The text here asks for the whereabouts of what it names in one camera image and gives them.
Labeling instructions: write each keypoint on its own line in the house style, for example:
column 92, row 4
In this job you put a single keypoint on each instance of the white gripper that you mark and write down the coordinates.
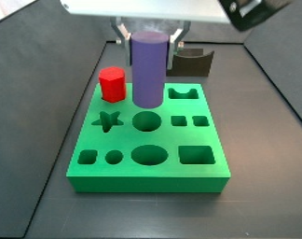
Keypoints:
column 184, row 10

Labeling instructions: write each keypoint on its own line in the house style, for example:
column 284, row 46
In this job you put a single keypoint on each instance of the purple cylinder block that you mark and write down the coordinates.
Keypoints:
column 149, row 55

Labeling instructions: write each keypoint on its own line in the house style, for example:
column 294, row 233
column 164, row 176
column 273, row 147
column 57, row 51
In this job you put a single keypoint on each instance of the green shape sorter board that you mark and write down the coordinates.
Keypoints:
column 150, row 150

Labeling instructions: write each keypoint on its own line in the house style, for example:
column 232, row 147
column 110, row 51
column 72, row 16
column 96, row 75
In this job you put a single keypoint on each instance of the dark concave block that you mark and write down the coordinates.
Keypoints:
column 192, row 63

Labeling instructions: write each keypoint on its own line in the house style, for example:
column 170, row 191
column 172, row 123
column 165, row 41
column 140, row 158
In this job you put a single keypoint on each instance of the red hexagonal prism block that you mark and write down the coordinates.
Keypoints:
column 112, row 79

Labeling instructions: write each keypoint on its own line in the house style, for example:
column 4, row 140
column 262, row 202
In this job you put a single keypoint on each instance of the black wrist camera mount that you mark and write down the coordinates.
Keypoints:
column 248, row 13

